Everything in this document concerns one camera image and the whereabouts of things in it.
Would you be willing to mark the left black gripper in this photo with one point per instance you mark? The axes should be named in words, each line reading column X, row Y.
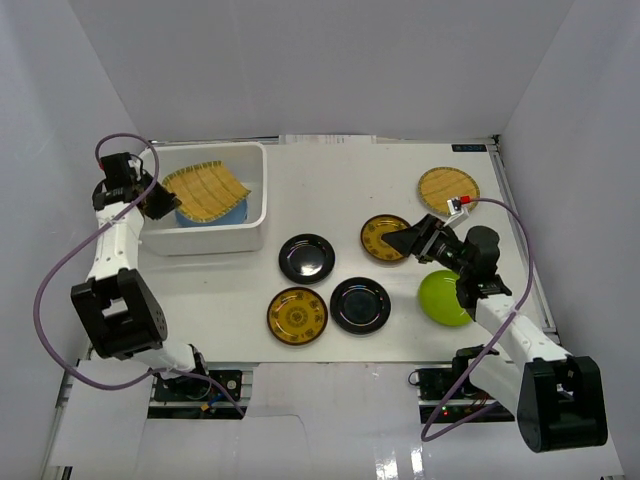
column 151, row 196

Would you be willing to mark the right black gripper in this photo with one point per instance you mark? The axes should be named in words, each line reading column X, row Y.
column 431, row 229

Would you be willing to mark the white plastic bin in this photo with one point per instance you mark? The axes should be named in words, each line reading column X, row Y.
column 248, row 163

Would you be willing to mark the yellow patterned plate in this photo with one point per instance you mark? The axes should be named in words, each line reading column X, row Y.
column 371, row 237
column 297, row 316

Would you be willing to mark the round bamboo mat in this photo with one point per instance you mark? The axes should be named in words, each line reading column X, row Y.
column 436, row 186
column 206, row 192

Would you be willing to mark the blue plate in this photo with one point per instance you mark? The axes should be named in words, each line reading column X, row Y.
column 236, row 215

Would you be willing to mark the black plate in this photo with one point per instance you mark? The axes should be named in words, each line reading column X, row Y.
column 306, row 259
column 360, row 306

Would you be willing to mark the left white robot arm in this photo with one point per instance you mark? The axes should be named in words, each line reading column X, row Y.
column 120, row 314

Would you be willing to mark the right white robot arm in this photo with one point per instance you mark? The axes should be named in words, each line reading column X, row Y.
column 556, row 398

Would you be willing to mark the green plate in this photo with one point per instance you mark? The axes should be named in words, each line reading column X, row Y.
column 438, row 300

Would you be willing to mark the papers at back edge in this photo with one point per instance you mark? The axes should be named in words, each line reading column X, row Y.
column 326, row 139

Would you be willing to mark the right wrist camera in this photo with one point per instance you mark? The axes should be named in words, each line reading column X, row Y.
column 458, row 207

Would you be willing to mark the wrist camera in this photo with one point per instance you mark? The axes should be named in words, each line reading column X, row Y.
column 118, row 171
column 458, row 207

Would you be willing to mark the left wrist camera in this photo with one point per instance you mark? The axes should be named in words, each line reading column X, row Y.
column 118, row 171

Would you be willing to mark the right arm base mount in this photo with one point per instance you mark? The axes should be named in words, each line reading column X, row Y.
column 432, row 383

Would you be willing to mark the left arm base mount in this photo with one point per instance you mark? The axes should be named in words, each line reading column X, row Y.
column 205, row 403

